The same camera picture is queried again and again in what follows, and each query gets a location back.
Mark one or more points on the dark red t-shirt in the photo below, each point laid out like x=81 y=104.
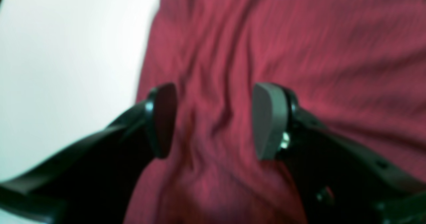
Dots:
x=358 y=65

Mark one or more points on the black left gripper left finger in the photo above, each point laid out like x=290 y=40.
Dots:
x=92 y=180

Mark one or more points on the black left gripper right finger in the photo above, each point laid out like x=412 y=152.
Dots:
x=339 y=181

